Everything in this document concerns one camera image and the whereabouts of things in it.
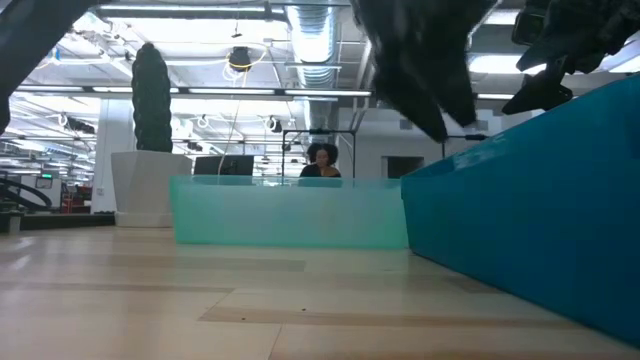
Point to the black hanging ceiling device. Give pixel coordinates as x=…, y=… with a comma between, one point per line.
x=240, y=57

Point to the dark wall screen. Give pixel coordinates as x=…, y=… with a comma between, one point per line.
x=405, y=167

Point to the person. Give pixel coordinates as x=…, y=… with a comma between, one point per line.
x=320, y=157

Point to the black computer monitor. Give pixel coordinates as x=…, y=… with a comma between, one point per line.
x=225, y=165

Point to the long ceiling light strip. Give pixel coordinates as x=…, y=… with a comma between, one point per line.
x=230, y=91

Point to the silver ventilation duct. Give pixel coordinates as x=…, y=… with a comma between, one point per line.
x=314, y=40

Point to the tall dark cactus plant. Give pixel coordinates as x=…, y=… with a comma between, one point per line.
x=151, y=100

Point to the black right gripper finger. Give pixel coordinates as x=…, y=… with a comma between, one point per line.
x=542, y=95
x=542, y=56

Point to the white angular planter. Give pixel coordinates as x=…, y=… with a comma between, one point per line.
x=142, y=185

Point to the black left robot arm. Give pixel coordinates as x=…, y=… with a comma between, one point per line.
x=25, y=40

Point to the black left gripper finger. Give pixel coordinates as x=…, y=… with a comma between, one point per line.
x=460, y=90
x=415, y=100

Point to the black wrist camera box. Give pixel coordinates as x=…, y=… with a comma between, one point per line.
x=527, y=25

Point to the blue plastic bin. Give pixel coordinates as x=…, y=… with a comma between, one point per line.
x=540, y=200

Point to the black low platform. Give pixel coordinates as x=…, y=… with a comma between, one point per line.
x=65, y=221

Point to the translucent green plastic bin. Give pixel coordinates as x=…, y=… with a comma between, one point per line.
x=290, y=215

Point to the green exit sign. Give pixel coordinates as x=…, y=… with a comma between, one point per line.
x=46, y=176

